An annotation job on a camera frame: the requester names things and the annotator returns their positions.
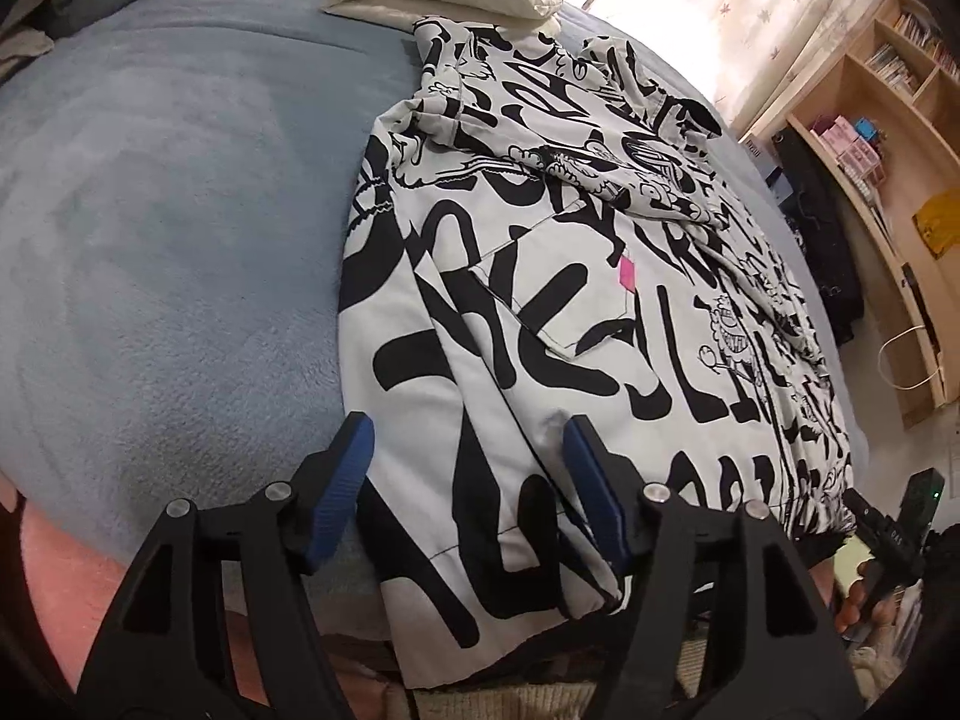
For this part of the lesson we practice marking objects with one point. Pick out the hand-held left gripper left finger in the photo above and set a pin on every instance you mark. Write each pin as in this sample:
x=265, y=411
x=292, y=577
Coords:
x=345, y=480

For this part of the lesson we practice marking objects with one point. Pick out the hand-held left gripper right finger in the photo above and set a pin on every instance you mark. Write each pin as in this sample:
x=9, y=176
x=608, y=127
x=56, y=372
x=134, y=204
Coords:
x=592, y=487

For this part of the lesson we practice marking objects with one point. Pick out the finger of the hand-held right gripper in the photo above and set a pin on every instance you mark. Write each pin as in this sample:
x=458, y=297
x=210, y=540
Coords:
x=864, y=508

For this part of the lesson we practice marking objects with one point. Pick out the black and white printed jacket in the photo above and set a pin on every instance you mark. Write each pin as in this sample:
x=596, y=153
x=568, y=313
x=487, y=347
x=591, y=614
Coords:
x=562, y=315

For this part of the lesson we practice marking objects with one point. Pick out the person's right hand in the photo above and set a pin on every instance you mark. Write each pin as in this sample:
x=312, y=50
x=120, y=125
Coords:
x=859, y=604

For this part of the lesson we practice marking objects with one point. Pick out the black patterned hanging clothing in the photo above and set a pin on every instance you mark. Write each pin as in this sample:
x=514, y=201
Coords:
x=817, y=240

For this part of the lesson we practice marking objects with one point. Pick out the blue-grey bed blanket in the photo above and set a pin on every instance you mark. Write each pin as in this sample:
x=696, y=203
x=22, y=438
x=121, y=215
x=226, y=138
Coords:
x=187, y=240

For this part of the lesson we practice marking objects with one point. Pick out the pink fluffy blanket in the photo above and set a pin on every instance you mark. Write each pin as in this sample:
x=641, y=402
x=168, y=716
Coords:
x=52, y=562

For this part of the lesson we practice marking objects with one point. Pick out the light wooden shelf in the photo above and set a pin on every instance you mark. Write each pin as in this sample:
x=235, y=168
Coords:
x=900, y=165

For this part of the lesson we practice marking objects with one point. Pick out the stack of pink boxes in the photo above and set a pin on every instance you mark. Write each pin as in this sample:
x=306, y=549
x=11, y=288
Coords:
x=847, y=150

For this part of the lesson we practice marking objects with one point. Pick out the white box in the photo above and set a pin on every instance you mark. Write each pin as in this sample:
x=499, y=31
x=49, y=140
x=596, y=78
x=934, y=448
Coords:
x=759, y=161

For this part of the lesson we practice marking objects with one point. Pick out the small blue box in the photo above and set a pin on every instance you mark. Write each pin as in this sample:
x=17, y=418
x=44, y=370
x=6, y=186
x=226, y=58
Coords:
x=864, y=128

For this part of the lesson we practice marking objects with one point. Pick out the sheer leaf-patterned curtain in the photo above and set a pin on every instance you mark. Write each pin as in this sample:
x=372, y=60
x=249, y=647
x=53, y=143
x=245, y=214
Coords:
x=712, y=15

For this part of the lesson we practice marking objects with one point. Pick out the beige pillow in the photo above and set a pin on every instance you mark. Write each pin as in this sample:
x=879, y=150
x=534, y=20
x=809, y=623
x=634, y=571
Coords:
x=22, y=45

